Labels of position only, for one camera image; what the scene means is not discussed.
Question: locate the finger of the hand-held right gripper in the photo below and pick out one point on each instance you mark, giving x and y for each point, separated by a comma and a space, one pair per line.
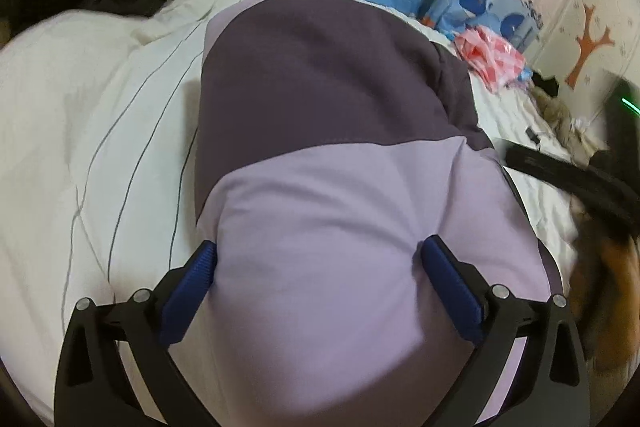
550, 167

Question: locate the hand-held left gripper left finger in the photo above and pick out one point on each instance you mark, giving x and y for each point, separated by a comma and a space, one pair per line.
190, 292

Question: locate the dark cloth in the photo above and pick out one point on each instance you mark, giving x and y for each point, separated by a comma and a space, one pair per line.
547, 84

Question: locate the orange tree wall sticker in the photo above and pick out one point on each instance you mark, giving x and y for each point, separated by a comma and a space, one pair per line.
590, 42

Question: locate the purple two-tone jacket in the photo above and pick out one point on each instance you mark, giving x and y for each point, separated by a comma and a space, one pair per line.
325, 232

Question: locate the olive brown garment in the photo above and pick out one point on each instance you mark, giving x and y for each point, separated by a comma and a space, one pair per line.
555, 112

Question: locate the pink checked cloth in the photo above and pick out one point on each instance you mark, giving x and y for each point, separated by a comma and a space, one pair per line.
487, 57

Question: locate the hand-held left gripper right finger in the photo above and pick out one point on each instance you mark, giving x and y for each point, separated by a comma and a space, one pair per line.
450, 292

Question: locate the white striped quilt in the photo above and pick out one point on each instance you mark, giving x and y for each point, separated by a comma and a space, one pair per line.
90, 132

